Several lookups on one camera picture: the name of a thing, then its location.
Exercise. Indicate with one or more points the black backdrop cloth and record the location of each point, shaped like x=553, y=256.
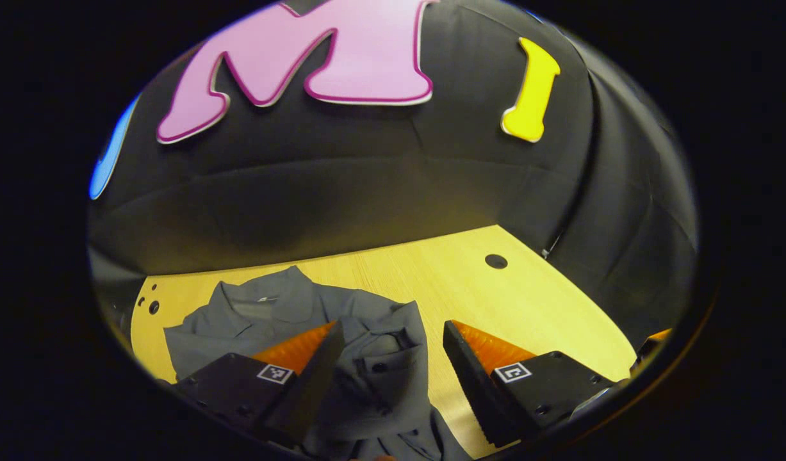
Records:
x=367, y=179

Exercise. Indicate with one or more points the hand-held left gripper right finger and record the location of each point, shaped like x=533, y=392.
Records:
x=469, y=384

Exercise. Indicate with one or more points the small silver clip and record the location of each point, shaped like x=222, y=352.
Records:
x=551, y=244

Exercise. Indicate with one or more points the grey long-sleeved shirt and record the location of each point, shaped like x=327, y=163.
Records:
x=380, y=384

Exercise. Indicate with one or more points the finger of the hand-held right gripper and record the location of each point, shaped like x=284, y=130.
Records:
x=649, y=349

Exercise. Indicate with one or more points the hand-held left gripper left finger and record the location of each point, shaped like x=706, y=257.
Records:
x=319, y=384

